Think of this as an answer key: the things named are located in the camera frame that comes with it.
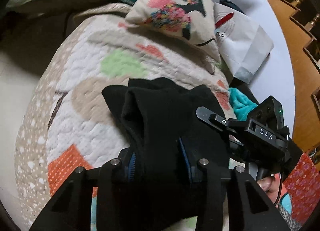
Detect black pants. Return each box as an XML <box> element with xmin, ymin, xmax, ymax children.
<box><xmin>102</xmin><ymin>78</ymin><xmax>229</xmax><ymax>230</ymax></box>

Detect operator right hand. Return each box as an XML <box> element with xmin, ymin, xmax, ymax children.
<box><xmin>257</xmin><ymin>173</ymin><xmax>287</xmax><ymax>203</ymax></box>

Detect teal fleece blanket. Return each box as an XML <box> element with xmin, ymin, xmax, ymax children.
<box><xmin>229</xmin><ymin>88</ymin><xmax>258</xmax><ymax>121</ymax></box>

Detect red floral cloth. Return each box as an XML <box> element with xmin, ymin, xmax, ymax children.
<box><xmin>280</xmin><ymin>153</ymin><xmax>319</xmax><ymax>224</ymax></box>

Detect heart patterned quilt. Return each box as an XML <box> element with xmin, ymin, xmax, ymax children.
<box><xmin>15</xmin><ymin>4</ymin><xmax>235</xmax><ymax>230</ymax></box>

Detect white paper bag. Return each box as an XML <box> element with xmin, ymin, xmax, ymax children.
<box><xmin>214</xmin><ymin>3</ymin><xmax>274</xmax><ymax>84</ymax></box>

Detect floral lady print pillow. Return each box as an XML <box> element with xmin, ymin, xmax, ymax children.
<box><xmin>125</xmin><ymin>0</ymin><xmax>221</xmax><ymax>62</ymax></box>

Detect wooden staircase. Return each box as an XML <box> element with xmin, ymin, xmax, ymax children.
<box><xmin>243</xmin><ymin>0</ymin><xmax>320</xmax><ymax>156</ymax></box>

